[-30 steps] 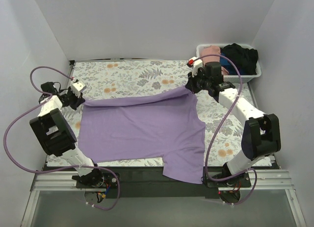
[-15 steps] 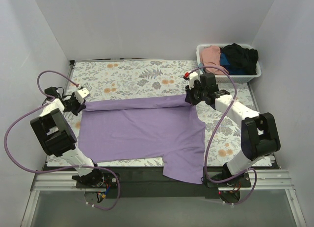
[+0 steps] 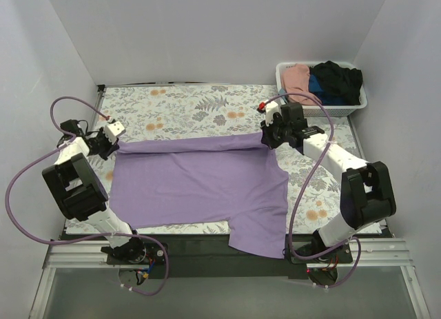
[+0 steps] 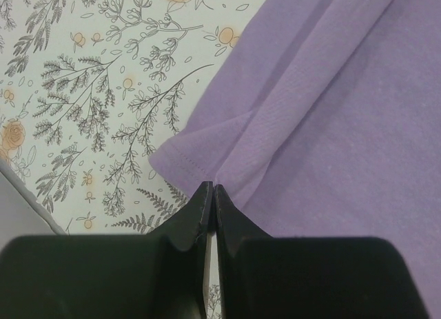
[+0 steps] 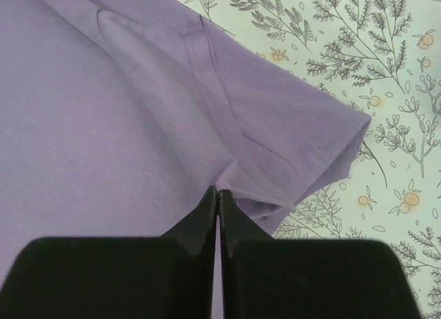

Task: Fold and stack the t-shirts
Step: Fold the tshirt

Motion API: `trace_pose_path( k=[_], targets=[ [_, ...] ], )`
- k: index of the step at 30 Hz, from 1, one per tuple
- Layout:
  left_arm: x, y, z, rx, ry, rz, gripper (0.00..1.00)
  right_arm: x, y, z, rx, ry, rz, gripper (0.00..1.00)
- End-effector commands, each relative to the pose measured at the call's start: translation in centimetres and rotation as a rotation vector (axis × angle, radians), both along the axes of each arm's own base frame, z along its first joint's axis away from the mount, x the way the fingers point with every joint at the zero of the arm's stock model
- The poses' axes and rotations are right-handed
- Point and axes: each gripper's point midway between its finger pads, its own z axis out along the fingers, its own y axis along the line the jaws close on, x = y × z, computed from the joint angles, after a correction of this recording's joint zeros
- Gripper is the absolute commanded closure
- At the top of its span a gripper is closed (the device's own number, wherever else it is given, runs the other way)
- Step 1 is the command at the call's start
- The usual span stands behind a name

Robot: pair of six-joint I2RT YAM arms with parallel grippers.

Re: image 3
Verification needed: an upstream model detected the blue t shirt in basket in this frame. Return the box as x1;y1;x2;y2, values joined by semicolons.
309;74;345;106

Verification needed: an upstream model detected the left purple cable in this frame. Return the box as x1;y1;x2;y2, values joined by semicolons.
6;96;172;296

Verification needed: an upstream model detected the aluminium frame rail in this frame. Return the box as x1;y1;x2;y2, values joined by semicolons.
30;238;429;318

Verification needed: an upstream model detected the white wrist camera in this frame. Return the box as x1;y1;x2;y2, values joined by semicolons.
257;101;280;126
103;119;126;144

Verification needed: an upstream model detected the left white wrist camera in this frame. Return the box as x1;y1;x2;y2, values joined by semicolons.
103;119;126;144

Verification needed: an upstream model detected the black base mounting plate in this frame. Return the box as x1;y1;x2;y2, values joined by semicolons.
101;234;353;285

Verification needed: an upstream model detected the black t shirt in basket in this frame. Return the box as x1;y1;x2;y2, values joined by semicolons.
309;61;363;105

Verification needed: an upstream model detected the floral patterned table cloth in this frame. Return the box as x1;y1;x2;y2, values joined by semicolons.
90;85;362;234

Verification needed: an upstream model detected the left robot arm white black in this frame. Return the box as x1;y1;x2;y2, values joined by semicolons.
42;119;147;264

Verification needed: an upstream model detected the purple t shirt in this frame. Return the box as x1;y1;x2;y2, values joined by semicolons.
110;133;289;259

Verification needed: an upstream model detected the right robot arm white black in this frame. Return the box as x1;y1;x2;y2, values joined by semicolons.
257;100;396;262

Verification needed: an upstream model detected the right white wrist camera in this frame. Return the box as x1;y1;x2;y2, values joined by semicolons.
257;101;280;126

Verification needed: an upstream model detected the pink t shirt in basket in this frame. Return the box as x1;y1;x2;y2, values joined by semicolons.
281;63;321;105

